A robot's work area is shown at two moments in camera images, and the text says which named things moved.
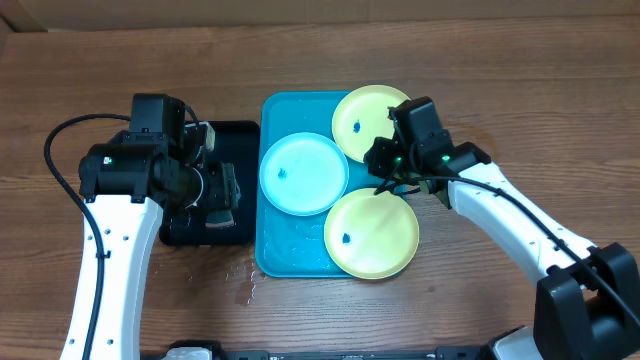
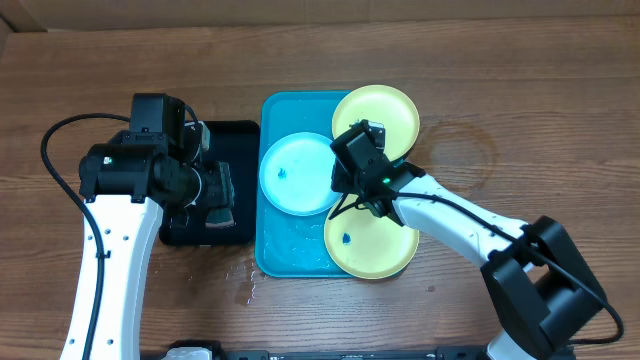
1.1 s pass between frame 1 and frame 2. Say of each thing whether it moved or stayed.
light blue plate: stayed
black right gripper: moved
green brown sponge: stayed
